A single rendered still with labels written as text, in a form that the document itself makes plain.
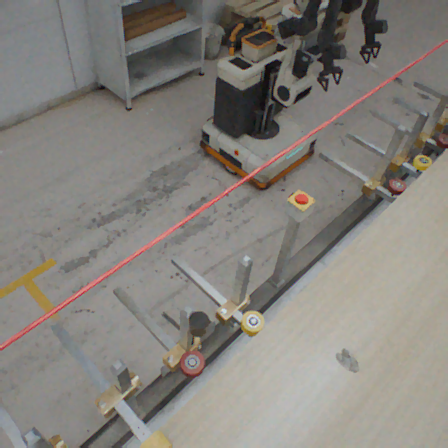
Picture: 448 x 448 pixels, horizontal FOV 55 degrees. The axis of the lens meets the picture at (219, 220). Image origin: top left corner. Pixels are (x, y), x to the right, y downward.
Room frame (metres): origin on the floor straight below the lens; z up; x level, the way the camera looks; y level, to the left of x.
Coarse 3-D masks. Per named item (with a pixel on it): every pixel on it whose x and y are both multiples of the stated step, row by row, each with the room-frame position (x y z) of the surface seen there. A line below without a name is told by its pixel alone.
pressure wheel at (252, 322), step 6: (246, 312) 0.73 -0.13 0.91; (252, 312) 0.74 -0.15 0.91; (258, 312) 0.74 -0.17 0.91; (246, 318) 0.71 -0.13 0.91; (252, 318) 0.71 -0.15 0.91; (258, 318) 0.72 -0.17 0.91; (246, 324) 0.69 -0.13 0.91; (252, 324) 0.69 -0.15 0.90; (258, 324) 0.69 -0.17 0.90; (246, 330) 0.67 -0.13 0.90; (252, 330) 0.67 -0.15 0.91; (258, 330) 0.67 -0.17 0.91
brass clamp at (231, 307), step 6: (246, 294) 0.83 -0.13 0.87; (228, 300) 0.80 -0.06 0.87; (246, 300) 0.80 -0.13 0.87; (222, 306) 0.77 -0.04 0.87; (228, 306) 0.77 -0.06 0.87; (234, 306) 0.77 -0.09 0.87; (240, 306) 0.78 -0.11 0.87; (216, 312) 0.75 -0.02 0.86; (228, 312) 0.75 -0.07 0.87; (234, 312) 0.75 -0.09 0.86; (216, 318) 0.74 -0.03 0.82; (222, 318) 0.73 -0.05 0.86; (228, 318) 0.73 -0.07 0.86; (222, 324) 0.72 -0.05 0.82
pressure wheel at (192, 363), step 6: (186, 354) 0.56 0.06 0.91; (192, 354) 0.56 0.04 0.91; (198, 354) 0.57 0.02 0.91; (180, 360) 0.54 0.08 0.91; (186, 360) 0.54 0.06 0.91; (192, 360) 0.54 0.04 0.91; (198, 360) 0.55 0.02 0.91; (180, 366) 0.52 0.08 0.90; (186, 366) 0.52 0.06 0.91; (192, 366) 0.53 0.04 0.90; (198, 366) 0.53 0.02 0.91; (186, 372) 0.50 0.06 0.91; (192, 372) 0.51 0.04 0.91; (198, 372) 0.51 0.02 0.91
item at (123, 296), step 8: (120, 288) 0.81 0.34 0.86; (120, 296) 0.77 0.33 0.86; (128, 296) 0.78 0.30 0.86; (128, 304) 0.74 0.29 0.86; (136, 304) 0.75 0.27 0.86; (136, 312) 0.72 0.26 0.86; (144, 312) 0.72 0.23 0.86; (144, 320) 0.69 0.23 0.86; (152, 320) 0.69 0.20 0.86; (152, 328) 0.66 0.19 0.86; (160, 336) 0.64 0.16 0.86; (168, 344) 0.61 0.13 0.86
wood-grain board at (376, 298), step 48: (432, 192) 1.44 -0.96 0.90; (384, 240) 1.12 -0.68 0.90; (432, 240) 1.15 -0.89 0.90; (336, 288) 0.87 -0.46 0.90; (384, 288) 0.89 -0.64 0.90; (432, 288) 0.91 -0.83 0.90; (288, 336) 0.66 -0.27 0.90; (336, 336) 0.68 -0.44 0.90; (384, 336) 0.70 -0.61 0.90; (432, 336) 0.71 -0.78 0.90; (240, 384) 0.48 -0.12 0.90; (288, 384) 0.50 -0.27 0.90; (336, 384) 0.51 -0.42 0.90; (384, 384) 0.53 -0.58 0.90; (432, 384) 0.54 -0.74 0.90; (192, 432) 0.33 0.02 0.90; (240, 432) 0.35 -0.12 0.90; (288, 432) 0.36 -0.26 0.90; (336, 432) 0.37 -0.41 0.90; (384, 432) 0.38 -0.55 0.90; (432, 432) 0.40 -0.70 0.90
